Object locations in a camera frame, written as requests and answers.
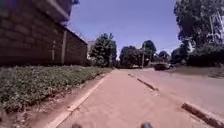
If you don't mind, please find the pale kerb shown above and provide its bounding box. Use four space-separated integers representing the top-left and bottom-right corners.
43 71 113 128

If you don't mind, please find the dark green tree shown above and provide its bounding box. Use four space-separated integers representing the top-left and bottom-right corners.
141 39 157 64

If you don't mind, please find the robot's own part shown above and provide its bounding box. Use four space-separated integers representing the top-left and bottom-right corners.
140 121 154 128

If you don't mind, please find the grey asphalt road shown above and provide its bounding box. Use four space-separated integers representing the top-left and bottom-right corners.
128 67 224 118

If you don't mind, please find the stone block boundary wall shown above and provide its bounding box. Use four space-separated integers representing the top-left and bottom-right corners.
0 0 88 67

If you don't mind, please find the bare earth strip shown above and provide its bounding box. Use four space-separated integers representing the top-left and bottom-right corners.
0 74 108 128

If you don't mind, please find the bushy green tree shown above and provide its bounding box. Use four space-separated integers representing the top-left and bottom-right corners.
89 32 118 69

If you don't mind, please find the tall large tree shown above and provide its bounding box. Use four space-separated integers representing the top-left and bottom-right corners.
173 0 224 48

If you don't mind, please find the red brick path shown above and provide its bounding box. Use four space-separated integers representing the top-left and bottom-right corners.
54 68 214 128

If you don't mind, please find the long kerb divider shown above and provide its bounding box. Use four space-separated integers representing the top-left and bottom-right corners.
181 101 224 128
136 77 160 92

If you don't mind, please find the clump of dark trees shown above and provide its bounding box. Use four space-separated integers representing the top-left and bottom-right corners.
118 45 144 69

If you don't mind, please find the utility pole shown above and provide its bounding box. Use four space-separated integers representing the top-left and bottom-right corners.
141 44 146 69

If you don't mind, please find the dark hedge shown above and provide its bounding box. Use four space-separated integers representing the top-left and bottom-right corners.
186 43 224 68

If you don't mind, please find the small dark tree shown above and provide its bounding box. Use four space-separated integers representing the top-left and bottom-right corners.
157 49 171 63

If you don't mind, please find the grass strip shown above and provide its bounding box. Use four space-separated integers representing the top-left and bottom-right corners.
173 64 224 79

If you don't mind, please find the dark car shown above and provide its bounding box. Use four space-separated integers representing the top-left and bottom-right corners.
153 61 174 71

